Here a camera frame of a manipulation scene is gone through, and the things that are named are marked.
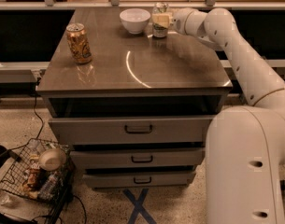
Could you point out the orange gold soda can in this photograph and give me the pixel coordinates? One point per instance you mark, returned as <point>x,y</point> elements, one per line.
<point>78,43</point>

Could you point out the bottom grey drawer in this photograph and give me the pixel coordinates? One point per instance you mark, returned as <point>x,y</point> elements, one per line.
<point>134,180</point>

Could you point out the middle grey drawer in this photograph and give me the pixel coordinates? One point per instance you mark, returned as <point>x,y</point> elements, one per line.
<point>136,158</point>

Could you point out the grey drawer cabinet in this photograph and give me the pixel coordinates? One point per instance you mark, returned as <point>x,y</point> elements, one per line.
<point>133,76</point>

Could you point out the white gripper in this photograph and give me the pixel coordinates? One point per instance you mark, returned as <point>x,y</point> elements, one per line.
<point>180,21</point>

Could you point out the white cup in basket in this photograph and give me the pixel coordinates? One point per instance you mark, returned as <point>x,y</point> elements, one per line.
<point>52,159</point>

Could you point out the white bowl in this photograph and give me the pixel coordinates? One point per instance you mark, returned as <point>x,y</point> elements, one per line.
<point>135,20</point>

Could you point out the plastic water bottle in basket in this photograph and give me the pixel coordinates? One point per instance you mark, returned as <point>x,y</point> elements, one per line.
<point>47,190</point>

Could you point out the white green 7up can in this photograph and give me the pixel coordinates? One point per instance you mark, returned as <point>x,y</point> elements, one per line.
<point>159,31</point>

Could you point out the grey drawer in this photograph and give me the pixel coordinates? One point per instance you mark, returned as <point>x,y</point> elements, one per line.
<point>136,158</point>
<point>134,180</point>
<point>138,130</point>

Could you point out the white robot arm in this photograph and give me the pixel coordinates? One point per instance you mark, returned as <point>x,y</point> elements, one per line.
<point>245,144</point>

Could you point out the top grey drawer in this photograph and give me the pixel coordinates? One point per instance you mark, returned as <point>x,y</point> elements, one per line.
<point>138,130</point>

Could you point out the black wire basket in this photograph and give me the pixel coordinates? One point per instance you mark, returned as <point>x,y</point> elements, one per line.
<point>24,178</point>

